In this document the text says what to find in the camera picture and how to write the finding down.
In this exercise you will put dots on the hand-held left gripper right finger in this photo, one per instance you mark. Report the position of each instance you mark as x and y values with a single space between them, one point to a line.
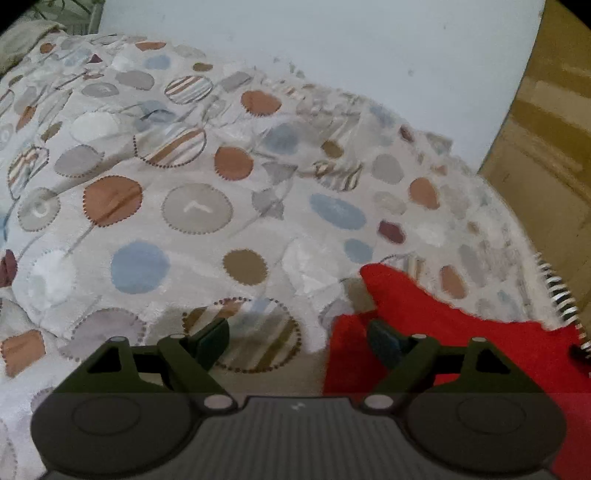
384 342

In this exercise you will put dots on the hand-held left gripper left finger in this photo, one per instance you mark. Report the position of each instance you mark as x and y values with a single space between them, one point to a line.
213 338

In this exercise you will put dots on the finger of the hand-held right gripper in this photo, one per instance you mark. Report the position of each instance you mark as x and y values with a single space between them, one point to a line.
582 355

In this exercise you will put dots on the red long-sleeve shirt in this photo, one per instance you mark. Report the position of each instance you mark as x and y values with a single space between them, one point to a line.
498 346

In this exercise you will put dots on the black white striped bed sheet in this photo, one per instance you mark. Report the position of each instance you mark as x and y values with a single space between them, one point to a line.
565 300

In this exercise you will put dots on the dotted patterned quilt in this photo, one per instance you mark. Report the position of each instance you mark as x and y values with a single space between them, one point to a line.
184 194

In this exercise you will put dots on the plywood board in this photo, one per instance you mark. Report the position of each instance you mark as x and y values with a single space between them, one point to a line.
549 138

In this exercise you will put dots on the beige patterned pillow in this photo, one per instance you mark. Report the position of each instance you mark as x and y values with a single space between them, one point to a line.
23 39

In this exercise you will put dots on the metal bed headboard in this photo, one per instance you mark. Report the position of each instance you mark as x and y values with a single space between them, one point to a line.
69 14

